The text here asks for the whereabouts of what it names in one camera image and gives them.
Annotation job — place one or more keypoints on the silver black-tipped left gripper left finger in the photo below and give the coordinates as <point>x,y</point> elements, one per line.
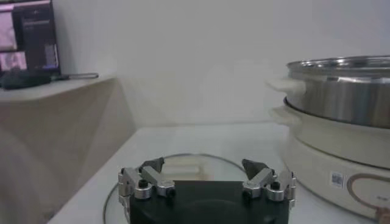
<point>143,182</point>

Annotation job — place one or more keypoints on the silver black-tipped left gripper right finger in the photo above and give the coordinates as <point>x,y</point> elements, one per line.
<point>268,182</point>

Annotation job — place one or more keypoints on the round glass pot lid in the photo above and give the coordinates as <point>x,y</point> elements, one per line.
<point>195,167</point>

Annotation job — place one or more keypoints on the stainless perforated steamer basket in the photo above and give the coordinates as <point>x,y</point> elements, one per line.
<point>341,100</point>

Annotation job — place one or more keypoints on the cream electric cooker base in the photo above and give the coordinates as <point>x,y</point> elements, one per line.
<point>320,158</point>

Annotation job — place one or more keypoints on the white rectangular work table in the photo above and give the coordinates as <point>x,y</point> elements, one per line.
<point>213,137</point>

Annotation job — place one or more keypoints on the black computer mouse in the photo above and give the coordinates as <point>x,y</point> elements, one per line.
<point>21,81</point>

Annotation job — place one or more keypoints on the black laptop with dark screen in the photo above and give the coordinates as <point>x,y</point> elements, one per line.
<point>33,30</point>

